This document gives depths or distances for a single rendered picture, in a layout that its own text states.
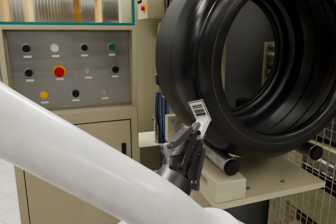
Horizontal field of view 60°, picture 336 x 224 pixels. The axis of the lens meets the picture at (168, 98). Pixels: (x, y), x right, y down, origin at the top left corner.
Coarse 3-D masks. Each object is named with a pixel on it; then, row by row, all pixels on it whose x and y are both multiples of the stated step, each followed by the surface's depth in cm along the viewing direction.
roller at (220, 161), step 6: (180, 126) 103; (186, 126) 101; (204, 144) 86; (210, 144) 85; (210, 150) 82; (216, 150) 81; (210, 156) 81; (216, 156) 79; (222, 156) 77; (228, 156) 76; (216, 162) 78; (222, 162) 75; (228, 162) 74; (234, 162) 74; (222, 168) 75; (228, 168) 74; (234, 168) 75; (228, 174) 75
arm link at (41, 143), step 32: (0, 96) 26; (0, 128) 25; (32, 128) 26; (64, 128) 27; (32, 160) 25; (64, 160) 25; (96, 160) 26; (128, 160) 28; (96, 192) 26; (128, 192) 26; (160, 192) 27
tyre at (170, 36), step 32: (192, 0) 67; (224, 0) 64; (256, 0) 96; (288, 0) 96; (320, 0) 86; (160, 32) 81; (192, 32) 65; (224, 32) 65; (288, 32) 102; (320, 32) 93; (160, 64) 80; (192, 64) 66; (288, 64) 105; (320, 64) 95; (192, 96) 69; (224, 96) 68; (256, 96) 105; (288, 96) 103; (320, 96) 92; (224, 128) 71; (256, 128) 100; (288, 128) 93; (320, 128) 81
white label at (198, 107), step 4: (196, 100) 68; (200, 100) 68; (188, 104) 70; (192, 104) 69; (196, 104) 69; (200, 104) 68; (204, 104) 68; (192, 108) 70; (196, 108) 69; (200, 108) 69; (204, 108) 68; (192, 112) 70; (196, 112) 70; (200, 112) 69; (204, 112) 69; (196, 116) 70; (200, 116) 70
